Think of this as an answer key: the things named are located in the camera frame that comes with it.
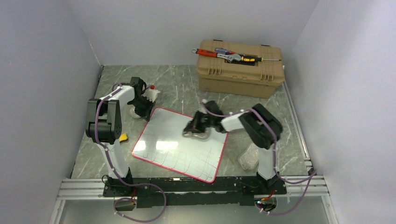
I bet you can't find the yellow black object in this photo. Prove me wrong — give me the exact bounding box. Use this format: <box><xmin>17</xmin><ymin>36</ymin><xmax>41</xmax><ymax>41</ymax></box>
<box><xmin>119</xmin><ymin>133</ymin><xmax>128</xmax><ymax>142</ymax></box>

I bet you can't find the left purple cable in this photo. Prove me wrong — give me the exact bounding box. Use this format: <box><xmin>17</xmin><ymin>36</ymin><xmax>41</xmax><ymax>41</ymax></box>
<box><xmin>94</xmin><ymin>82</ymin><xmax>167</xmax><ymax>223</ymax></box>

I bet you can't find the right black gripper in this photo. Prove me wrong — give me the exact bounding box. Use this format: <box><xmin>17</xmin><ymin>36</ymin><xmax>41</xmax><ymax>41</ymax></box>
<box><xmin>185</xmin><ymin>112</ymin><xmax>215</xmax><ymax>135</ymax></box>

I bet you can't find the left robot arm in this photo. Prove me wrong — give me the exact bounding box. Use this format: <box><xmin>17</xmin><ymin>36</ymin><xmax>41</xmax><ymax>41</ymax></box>
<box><xmin>85</xmin><ymin>77</ymin><xmax>160</xmax><ymax>196</ymax></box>

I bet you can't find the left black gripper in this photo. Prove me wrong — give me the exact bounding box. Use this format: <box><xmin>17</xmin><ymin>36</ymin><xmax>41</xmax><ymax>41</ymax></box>
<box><xmin>130</xmin><ymin>97</ymin><xmax>156</xmax><ymax>123</ymax></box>

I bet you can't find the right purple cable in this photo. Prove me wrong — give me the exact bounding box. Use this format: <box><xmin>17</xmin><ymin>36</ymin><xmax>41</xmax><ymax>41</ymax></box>
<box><xmin>200</xmin><ymin>98</ymin><xmax>318</xmax><ymax>217</ymax></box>

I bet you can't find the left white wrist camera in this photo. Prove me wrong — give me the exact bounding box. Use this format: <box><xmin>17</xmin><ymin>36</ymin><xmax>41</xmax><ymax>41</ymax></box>
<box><xmin>143</xmin><ymin>85</ymin><xmax>161</xmax><ymax>102</ymax></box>

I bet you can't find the blue red screwdriver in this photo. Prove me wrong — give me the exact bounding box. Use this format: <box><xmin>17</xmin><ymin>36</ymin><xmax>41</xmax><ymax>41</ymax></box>
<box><xmin>214</xmin><ymin>48</ymin><xmax>235</xmax><ymax>55</ymax></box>

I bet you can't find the red framed whiteboard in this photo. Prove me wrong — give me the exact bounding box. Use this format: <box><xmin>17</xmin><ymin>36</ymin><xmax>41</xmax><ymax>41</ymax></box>
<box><xmin>132</xmin><ymin>107</ymin><xmax>228</xmax><ymax>183</ymax></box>

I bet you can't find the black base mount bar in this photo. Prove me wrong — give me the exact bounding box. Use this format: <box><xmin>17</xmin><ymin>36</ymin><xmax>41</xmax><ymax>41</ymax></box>
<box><xmin>102</xmin><ymin>175</ymin><xmax>287</xmax><ymax>208</ymax></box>

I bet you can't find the aluminium rail frame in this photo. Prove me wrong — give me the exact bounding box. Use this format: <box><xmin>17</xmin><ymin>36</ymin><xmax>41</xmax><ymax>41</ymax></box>
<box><xmin>50</xmin><ymin>176</ymin><xmax>338</xmax><ymax>224</ymax></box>

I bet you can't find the red handled adjustable wrench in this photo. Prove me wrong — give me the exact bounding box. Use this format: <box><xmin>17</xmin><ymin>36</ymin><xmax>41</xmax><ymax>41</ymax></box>
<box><xmin>191</xmin><ymin>49</ymin><xmax>242</xmax><ymax>63</ymax></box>

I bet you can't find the yellow black screwdriver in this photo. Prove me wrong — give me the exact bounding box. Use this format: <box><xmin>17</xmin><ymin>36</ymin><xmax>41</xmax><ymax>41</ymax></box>
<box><xmin>241</xmin><ymin>56</ymin><xmax>281</xmax><ymax>63</ymax></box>

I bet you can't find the purple cable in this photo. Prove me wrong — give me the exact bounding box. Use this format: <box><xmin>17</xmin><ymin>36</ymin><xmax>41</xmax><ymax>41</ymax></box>
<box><xmin>94</xmin><ymin>82</ymin><xmax>167</xmax><ymax>223</ymax></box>
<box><xmin>200</xmin><ymin>98</ymin><xmax>318</xmax><ymax>217</ymax></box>

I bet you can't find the tan plastic toolbox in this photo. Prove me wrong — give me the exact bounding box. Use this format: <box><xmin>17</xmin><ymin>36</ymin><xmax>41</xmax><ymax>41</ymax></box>
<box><xmin>196</xmin><ymin>40</ymin><xmax>285</xmax><ymax>98</ymax></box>

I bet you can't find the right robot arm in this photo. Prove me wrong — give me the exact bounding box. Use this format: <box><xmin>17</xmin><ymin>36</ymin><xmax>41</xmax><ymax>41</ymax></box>
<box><xmin>182</xmin><ymin>100</ymin><xmax>283</xmax><ymax>194</ymax></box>

